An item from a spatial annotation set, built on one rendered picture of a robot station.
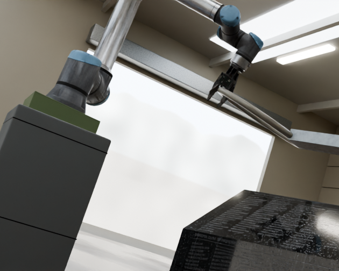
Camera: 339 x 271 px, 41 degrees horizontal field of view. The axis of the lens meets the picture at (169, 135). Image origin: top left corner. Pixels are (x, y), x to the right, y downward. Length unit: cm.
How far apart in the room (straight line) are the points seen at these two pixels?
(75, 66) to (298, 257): 120
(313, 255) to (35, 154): 107
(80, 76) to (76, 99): 11
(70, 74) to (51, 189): 51
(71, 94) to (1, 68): 610
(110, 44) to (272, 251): 127
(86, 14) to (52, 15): 61
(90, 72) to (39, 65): 612
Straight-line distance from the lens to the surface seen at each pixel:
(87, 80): 204
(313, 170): 1079
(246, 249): 161
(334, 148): 194
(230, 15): 210
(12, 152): 182
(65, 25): 840
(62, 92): 200
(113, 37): 228
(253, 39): 219
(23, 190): 183
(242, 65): 218
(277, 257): 152
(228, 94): 202
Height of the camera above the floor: 59
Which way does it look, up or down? 11 degrees up
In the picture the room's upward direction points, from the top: 19 degrees clockwise
